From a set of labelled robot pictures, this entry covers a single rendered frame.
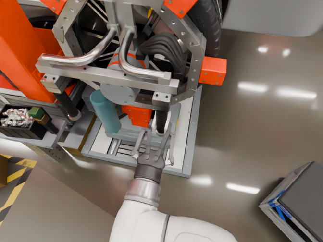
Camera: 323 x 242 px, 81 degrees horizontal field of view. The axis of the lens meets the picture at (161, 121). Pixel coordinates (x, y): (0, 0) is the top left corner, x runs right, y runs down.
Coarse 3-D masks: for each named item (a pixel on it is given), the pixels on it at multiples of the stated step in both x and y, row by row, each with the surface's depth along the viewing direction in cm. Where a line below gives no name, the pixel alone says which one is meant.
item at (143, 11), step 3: (135, 6) 114; (138, 6) 113; (141, 6) 113; (144, 6) 112; (147, 6) 108; (135, 9) 115; (138, 9) 115; (141, 9) 114; (144, 9) 114; (147, 9) 113; (150, 9) 108; (138, 12) 116; (141, 12) 116; (144, 12) 116; (147, 12) 115; (144, 15) 117; (147, 15) 117; (156, 15) 115; (153, 18) 117
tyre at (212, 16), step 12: (204, 0) 57; (216, 0) 66; (192, 12) 60; (204, 12) 59; (216, 12) 64; (204, 24) 62; (216, 24) 63; (204, 36) 66; (216, 36) 66; (216, 48) 69
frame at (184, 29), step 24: (72, 0) 56; (120, 0) 53; (144, 0) 52; (72, 24) 68; (168, 24) 56; (192, 24) 59; (72, 48) 74; (192, 48) 61; (192, 72) 70; (144, 96) 95; (192, 96) 81
